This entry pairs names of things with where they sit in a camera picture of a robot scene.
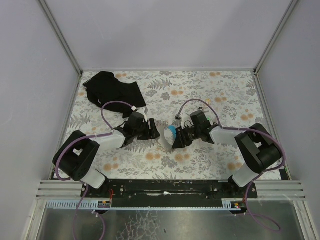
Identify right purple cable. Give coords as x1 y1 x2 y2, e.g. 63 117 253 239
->
178 99 287 232

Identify floral table mat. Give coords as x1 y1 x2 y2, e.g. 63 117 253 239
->
51 70 291 181

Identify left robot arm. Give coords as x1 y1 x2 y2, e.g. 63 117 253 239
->
52 111 161 189

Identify black cloth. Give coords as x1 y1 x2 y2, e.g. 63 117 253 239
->
83 71 147 118

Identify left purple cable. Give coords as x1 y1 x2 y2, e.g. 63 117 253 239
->
55 100 137 240

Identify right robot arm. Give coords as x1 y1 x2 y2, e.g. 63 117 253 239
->
172 110 285 188

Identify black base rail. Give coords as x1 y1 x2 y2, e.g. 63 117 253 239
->
84 179 258 209

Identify purple cable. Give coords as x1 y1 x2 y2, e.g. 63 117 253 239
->
55 100 137 240
178 99 287 232

